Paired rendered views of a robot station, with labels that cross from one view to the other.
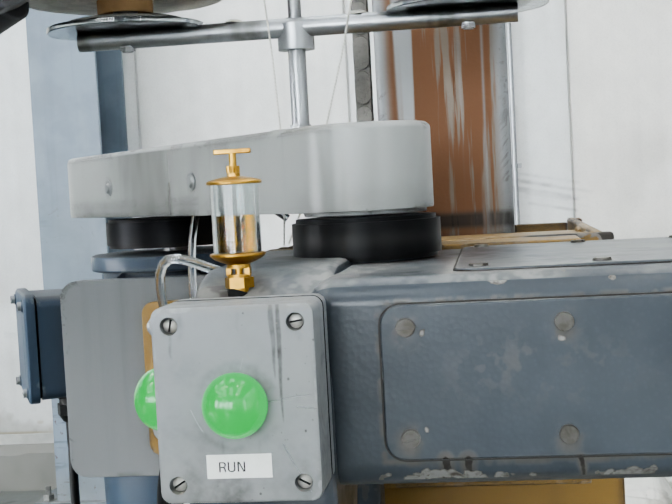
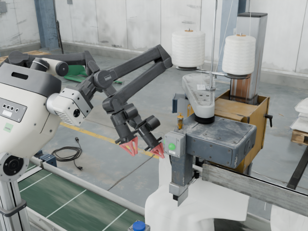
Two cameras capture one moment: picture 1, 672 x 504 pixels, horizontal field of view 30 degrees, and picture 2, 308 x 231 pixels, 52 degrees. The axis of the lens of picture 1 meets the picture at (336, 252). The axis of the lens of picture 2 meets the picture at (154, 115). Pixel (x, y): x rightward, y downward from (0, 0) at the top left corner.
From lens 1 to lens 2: 0.85 m
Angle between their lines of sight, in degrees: 34
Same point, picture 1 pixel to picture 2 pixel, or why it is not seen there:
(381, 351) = (191, 142)
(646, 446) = (218, 161)
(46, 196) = (223, 7)
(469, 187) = (244, 93)
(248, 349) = (173, 141)
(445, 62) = not seen: hidden behind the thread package
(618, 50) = not seen: outside the picture
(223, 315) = (171, 137)
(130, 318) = (186, 105)
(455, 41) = not seen: hidden behind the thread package
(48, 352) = (175, 106)
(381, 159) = (204, 111)
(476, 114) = (247, 82)
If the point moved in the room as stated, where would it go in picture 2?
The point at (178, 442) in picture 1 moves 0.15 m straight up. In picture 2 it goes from (166, 147) to (166, 115)
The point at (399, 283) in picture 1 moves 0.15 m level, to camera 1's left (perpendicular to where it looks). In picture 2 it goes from (194, 135) to (162, 128)
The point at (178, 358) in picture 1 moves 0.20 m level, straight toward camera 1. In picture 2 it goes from (167, 140) to (150, 164)
